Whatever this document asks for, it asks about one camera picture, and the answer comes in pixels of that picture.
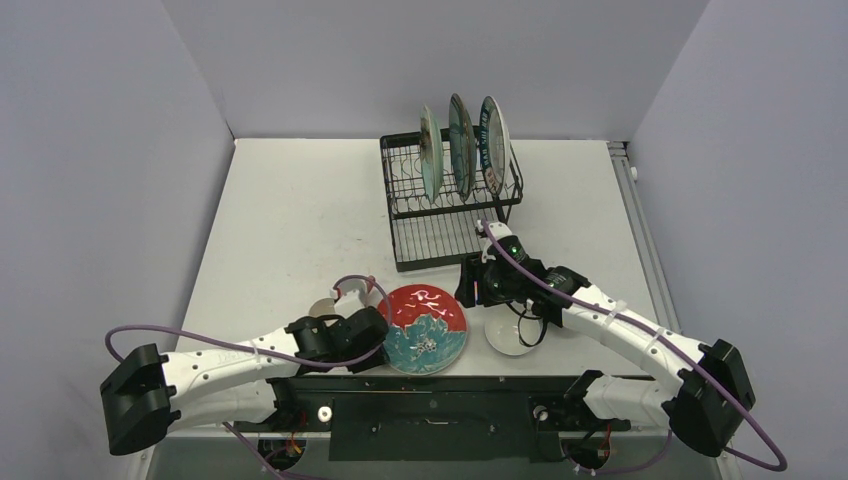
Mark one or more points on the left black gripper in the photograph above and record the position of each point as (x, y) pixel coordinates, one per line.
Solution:
(380, 359)

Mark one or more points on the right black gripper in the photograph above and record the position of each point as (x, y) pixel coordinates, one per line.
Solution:
(469, 281)

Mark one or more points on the large pink mug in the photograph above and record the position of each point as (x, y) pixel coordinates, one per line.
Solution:
(323, 309)

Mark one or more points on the black wire dish rack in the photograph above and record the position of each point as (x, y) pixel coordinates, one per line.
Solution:
(439, 232)

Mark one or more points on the blue glazed plate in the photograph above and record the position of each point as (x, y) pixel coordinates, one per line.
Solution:
(462, 147)

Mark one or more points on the light teal flower plate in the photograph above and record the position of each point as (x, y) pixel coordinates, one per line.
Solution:
(431, 154)

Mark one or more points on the green rimmed white plate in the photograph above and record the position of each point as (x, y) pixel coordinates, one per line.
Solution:
(494, 145)

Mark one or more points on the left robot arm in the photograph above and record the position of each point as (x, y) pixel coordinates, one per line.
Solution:
(150, 393)

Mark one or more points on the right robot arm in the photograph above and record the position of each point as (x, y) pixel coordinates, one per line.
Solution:
(697, 390)

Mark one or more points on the white bowl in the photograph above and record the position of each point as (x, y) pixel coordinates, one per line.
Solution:
(511, 336)

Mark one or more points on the red and blue plate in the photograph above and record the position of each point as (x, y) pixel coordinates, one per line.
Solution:
(428, 329)

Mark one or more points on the black base panel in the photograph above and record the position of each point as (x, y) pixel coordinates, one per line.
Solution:
(434, 418)

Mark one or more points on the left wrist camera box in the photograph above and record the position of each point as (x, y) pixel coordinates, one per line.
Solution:
(350, 295)

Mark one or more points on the aluminium rail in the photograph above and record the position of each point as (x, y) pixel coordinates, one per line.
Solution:
(626, 176)

